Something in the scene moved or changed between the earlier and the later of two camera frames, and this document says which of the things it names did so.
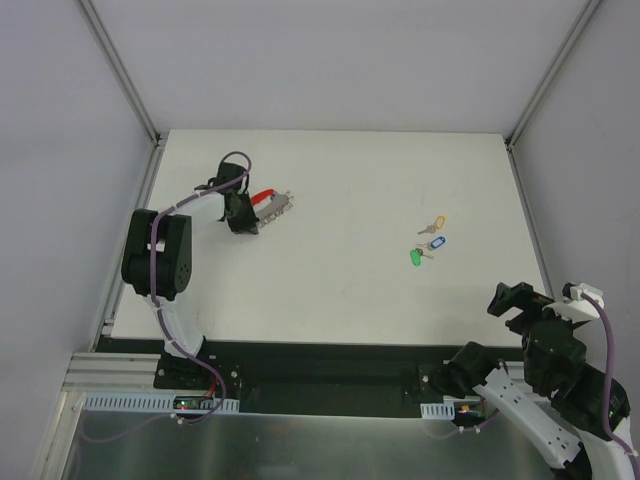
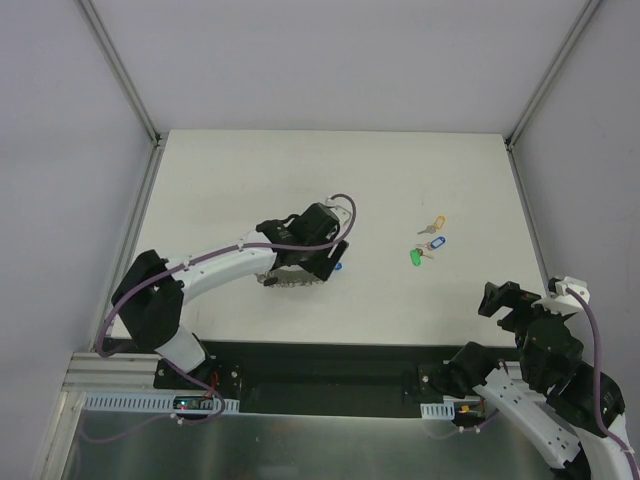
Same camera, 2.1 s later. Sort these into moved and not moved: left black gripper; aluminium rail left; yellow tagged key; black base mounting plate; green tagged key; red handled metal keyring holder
Moved: left black gripper; red handled metal keyring holder
Not moved: yellow tagged key; green tagged key; aluminium rail left; black base mounting plate
